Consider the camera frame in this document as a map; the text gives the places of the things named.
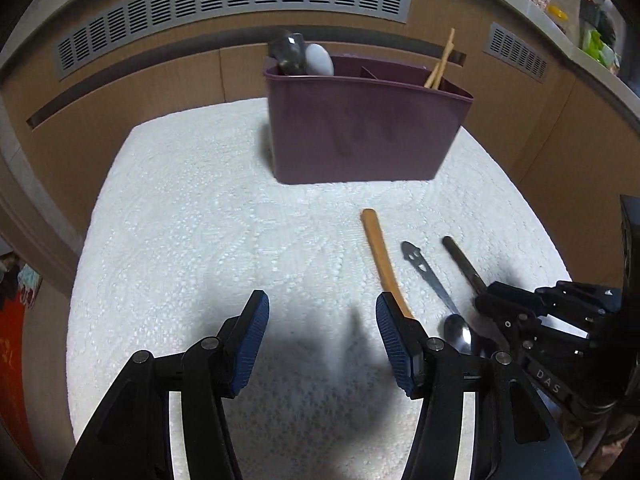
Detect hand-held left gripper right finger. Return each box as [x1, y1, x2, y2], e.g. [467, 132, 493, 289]
[375, 292, 583, 480]

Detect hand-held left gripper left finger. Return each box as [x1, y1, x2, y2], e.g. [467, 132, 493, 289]
[70, 290, 271, 480]

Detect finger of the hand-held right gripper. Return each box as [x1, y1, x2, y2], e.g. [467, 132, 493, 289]
[486, 281, 622, 312]
[474, 297, 602, 357]

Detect metal spoon with smiley handle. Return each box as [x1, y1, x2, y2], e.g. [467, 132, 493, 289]
[401, 241, 474, 357]

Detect wooden spoon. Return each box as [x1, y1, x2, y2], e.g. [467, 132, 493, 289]
[361, 208, 416, 321]

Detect purple plastic utensil holder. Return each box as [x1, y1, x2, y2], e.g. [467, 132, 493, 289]
[263, 55, 474, 186]

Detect wooden chopstick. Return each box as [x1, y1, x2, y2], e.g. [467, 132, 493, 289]
[423, 60, 445, 90]
[429, 27, 456, 90]

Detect dark metal spoon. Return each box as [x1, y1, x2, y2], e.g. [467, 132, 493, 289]
[280, 31, 308, 76]

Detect white round-bowl spoon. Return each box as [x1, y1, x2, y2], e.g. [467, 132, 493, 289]
[305, 42, 335, 77]

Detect white lace tablecloth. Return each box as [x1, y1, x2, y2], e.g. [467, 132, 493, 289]
[65, 97, 576, 480]

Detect pile of shoes and cloth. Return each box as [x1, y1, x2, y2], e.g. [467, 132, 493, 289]
[0, 255, 43, 306]

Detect red floor mat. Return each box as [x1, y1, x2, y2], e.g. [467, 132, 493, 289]
[0, 305, 33, 466]

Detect small grey vent grille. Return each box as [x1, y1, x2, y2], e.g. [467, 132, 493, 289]
[482, 22, 549, 84]

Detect green packets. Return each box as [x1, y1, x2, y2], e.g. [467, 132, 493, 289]
[579, 29, 621, 68]

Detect wooden kitchen cabinet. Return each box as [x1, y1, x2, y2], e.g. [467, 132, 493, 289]
[0, 0, 640, 301]

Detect large grey vent grille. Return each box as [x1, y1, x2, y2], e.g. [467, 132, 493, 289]
[54, 0, 416, 82]

